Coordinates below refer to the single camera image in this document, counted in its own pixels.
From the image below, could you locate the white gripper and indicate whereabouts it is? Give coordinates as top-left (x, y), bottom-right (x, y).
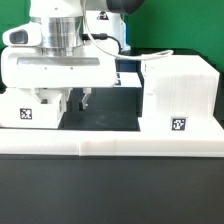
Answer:
top-left (1, 46), bottom-right (117, 111)

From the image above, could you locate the white front drawer tray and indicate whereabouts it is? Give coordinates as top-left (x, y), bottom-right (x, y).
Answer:
top-left (0, 88), bottom-right (66, 129)

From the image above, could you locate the white drawer cabinet box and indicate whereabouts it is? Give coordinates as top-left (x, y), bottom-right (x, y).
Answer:
top-left (139, 55), bottom-right (221, 132)

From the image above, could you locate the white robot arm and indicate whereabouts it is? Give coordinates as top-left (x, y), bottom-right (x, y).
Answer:
top-left (0, 0), bottom-right (145, 105)

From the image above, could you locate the white marker sheet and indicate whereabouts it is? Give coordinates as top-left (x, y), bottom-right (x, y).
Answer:
top-left (115, 72), bottom-right (142, 88)

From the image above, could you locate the white L-shaped border frame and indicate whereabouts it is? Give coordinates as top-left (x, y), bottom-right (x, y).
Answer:
top-left (0, 129), bottom-right (224, 157)

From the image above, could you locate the white cable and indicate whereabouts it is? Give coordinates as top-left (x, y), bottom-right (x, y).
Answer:
top-left (81, 0), bottom-right (175, 62)

